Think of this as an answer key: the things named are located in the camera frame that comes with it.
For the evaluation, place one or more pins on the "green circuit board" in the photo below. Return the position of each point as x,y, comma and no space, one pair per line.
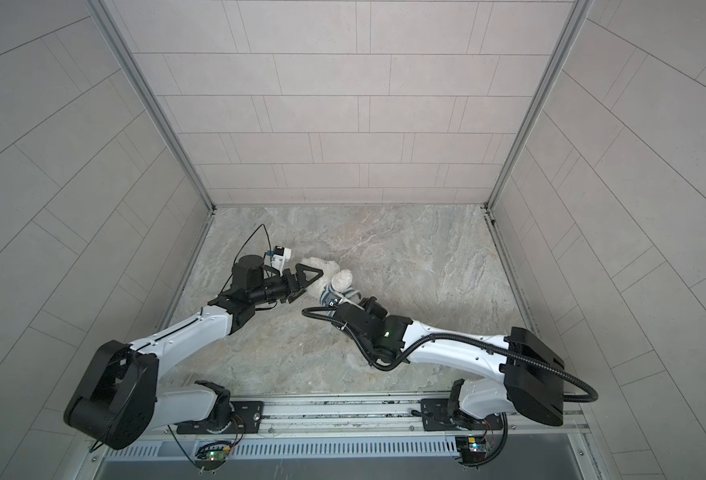
472,450
214,455

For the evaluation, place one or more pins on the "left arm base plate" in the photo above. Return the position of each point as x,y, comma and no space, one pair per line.
244,418

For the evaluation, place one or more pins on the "right corner aluminium profile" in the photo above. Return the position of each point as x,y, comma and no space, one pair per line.
574,22

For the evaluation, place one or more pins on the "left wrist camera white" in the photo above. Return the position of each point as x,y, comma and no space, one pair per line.
279,257

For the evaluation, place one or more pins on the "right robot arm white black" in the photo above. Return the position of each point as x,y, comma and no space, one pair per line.
516,372

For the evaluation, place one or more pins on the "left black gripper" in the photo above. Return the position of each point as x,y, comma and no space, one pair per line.
291,292

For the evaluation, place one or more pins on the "left corner aluminium profile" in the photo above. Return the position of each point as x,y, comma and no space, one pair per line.
110,31

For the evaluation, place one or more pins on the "white plush teddy bear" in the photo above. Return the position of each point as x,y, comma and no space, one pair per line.
333,273

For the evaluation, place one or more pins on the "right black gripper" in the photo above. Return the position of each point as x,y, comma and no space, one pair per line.
372,310

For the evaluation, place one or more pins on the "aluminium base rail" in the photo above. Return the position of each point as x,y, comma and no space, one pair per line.
344,415

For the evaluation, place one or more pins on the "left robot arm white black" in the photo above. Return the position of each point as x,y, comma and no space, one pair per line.
118,398

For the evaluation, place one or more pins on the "white ventilation grille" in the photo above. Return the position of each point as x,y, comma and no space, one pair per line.
298,448

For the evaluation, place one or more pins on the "blue white striped knit sweater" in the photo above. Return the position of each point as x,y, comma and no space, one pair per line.
333,297

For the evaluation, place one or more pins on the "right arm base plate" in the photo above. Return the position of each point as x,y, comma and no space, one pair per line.
436,415

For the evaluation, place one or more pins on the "right green circuit board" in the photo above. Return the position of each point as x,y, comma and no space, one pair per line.
472,450

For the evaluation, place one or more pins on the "corner aluminium profile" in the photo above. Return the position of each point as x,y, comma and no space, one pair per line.
110,31
574,22

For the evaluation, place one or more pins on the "left green circuit board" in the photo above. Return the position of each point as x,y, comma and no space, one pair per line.
214,455

